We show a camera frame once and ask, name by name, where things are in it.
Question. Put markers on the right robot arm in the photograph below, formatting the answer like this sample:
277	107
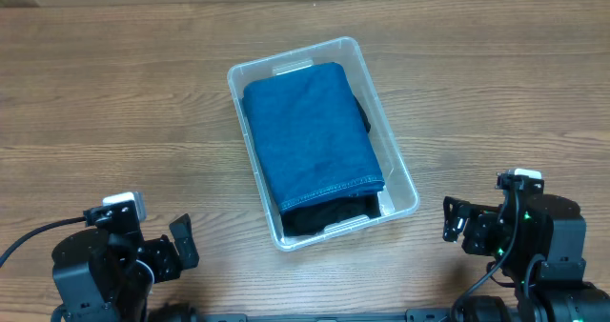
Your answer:
537	241

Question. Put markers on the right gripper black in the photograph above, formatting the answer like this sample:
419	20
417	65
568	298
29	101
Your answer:
480	220

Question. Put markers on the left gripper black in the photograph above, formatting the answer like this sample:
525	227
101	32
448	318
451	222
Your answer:
171	267

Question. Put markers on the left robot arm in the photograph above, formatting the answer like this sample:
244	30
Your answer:
106	273

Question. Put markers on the black cloth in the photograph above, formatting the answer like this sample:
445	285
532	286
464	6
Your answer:
314	219
363	116

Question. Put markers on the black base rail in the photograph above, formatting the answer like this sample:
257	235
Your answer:
184	312

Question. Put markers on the blue denim cloth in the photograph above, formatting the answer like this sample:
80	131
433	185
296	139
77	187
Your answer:
309	137

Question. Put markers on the clear plastic storage bin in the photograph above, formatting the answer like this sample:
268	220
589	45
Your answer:
399	197

